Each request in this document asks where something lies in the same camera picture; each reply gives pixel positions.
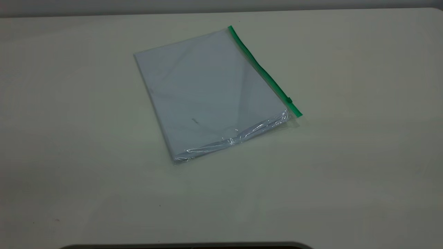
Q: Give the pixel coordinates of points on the clear plastic zip bag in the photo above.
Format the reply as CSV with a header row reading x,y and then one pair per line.
x,y
207,86

